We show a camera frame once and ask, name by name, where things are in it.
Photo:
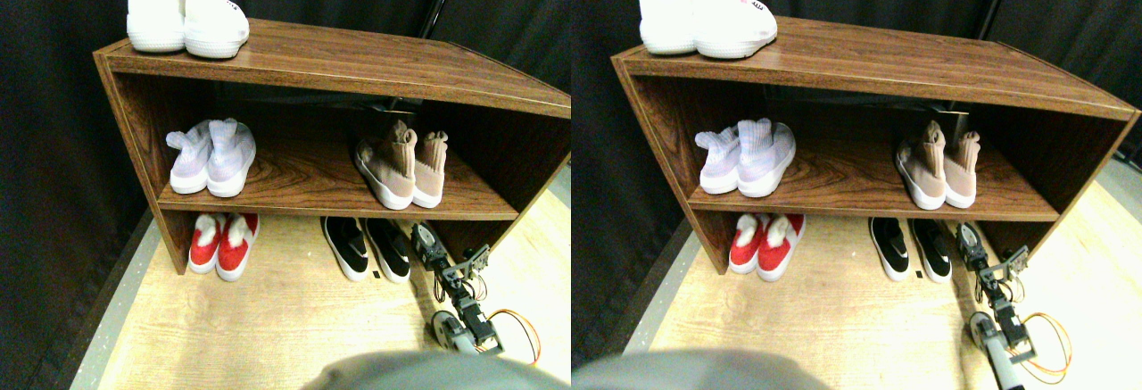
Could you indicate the beige shoe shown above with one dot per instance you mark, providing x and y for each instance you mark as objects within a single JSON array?
[
  {"x": 961, "y": 180},
  {"x": 923, "y": 176},
  {"x": 430, "y": 180},
  {"x": 388, "y": 176}
]

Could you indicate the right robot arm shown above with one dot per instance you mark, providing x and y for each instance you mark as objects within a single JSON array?
[
  {"x": 473, "y": 323},
  {"x": 1006, "y": 341}
]

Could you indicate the red shoe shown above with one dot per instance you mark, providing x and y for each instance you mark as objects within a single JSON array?
[
  {"x": 235, "y": 252},
  {"x": 780, "y": 252},
  {"x": 746, "y": 247},
  {"x": 205, "y": 247}
]

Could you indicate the white shoe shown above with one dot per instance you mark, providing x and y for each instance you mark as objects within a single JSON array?
[
  {"x": 153, "y": 15},
  {"x": 736, "y": 20},
  {"x": 216, "y": 20},
  {"x": 665, "y": 15}
]

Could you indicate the black shoe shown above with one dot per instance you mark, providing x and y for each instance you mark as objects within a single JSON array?
[
  {"x": 390, "y": 254},
  {"x": 890, "y": 252},
  {"x": 346, "y": 252},
  {"x": 932, "y": 254}
]

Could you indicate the lilac shoe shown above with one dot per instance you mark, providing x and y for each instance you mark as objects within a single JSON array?
[
  {"x": 718, "y": 165},
  {"x": 232, "y": 162},
  {"x": 767, "y": 162},
  {"x": 189, "y": 165}
]

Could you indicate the brown shoe rack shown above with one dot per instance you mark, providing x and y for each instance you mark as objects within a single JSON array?
[
  {"x": 357, "y": 60},
  {"x": 892, "y": 60}
]

